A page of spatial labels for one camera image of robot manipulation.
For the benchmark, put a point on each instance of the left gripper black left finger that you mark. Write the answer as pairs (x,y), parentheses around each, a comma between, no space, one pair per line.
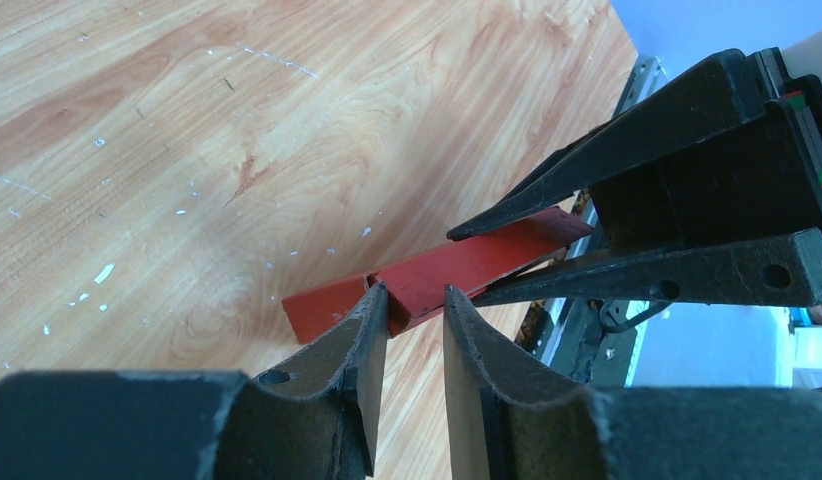
(313,416)

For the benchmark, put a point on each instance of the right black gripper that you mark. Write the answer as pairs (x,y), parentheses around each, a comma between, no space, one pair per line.
(762,179)

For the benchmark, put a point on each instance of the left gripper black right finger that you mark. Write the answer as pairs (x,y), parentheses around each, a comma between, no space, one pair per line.
(512,417)

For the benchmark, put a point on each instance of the red paper box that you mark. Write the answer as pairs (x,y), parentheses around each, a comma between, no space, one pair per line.
(415,284)

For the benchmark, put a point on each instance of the aluminium frame rail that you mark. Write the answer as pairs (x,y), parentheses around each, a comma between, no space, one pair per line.
(589,340)

